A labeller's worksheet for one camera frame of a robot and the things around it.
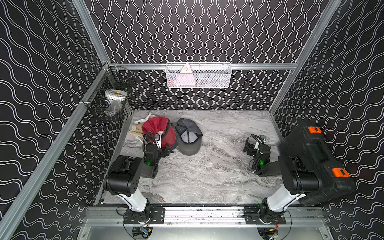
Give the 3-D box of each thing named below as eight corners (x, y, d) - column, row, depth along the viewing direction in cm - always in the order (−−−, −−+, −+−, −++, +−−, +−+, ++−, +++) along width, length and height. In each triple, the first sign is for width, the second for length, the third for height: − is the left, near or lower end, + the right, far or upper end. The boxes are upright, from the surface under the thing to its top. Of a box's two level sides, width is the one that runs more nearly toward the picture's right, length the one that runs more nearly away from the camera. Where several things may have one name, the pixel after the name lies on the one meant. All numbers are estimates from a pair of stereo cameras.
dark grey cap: (174, 155, 98) (173, 149, 92) (177, 124, 114) (176, 118, 109) (202, 155, 98) (202, 149, 92) (201, 124, 114) (201, 118, 109)
